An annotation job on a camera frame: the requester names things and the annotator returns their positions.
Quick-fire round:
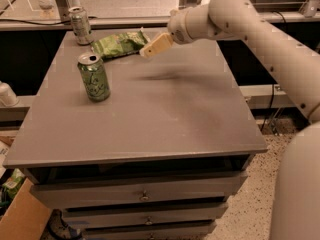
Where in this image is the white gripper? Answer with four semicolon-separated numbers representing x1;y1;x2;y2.
139;9;191;58

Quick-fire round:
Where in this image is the green jalapeno chip bag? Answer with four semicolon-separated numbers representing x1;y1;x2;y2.
91;30;150;60

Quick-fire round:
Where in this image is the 7up soda can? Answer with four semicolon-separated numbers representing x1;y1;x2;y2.
69;6;93;45

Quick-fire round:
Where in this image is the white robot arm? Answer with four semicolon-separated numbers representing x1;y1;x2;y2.
140;0;320;240

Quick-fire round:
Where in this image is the green La Croix can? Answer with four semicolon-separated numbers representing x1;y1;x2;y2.
77;52;110;102

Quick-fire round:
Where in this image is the white cylindrical object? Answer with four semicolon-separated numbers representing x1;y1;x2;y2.
0;81;19;107

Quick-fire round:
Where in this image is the green packet in box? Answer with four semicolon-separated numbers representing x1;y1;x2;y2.
2;169;25;199

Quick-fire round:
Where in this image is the brown cardboard box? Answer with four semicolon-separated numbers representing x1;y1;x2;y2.
0;179;52;240

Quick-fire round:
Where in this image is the black power cable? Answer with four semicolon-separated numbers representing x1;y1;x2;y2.
260;83;277;132

